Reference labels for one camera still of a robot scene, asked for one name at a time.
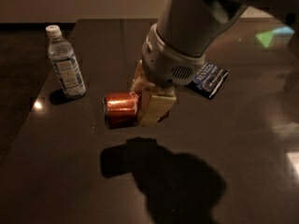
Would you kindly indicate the blue chip bag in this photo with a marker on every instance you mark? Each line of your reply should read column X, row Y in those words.
column 208, row 80

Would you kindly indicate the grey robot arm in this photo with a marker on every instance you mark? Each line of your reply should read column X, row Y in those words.
column 175, row 47

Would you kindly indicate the red Coca-Cola can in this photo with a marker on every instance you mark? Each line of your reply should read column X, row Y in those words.
column 121, row 109

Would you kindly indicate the clear plastic water bottle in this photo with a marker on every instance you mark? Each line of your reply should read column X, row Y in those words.
column 65, row 64

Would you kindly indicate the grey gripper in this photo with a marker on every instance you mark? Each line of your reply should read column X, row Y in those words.
column 166, row 65

